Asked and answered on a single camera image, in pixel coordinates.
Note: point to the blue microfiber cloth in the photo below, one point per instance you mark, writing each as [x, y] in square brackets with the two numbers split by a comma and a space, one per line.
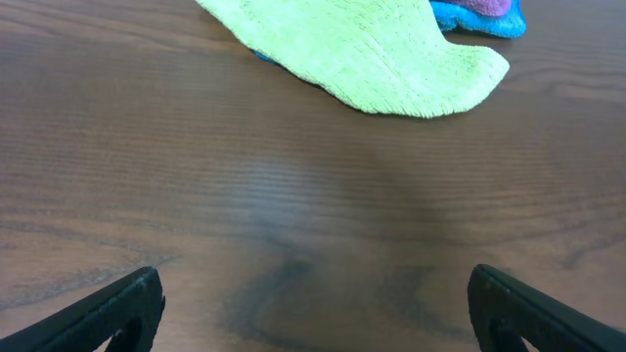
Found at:
[481, 22]

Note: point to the light green microfiber cloth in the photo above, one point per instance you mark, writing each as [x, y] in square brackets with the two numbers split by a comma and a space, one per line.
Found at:
[445, 94]

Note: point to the purple unfolded microfiber cloth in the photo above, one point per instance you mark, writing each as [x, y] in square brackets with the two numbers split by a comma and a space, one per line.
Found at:
[490, 8]

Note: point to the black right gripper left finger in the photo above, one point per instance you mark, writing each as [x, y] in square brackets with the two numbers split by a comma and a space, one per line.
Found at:
[123, 316]

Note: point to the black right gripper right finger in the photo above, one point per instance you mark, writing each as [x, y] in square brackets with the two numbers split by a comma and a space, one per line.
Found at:
[507, 315]

